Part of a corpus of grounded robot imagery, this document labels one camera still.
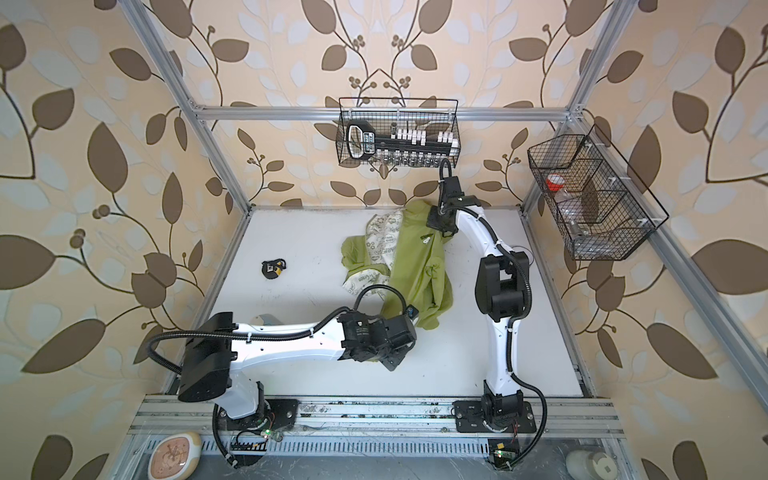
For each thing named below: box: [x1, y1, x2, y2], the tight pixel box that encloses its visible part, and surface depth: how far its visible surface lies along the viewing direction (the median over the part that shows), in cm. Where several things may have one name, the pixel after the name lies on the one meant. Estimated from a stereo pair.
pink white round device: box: [147, 432, 202, 480], surface depth 68 cm
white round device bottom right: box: [565, 450, 619, 480], surface depth 62 cm
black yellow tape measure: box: [261, 258, 287, 280], surface depth 102 cm
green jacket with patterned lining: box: [341, 200, 454, 331], surface depth 98 cm
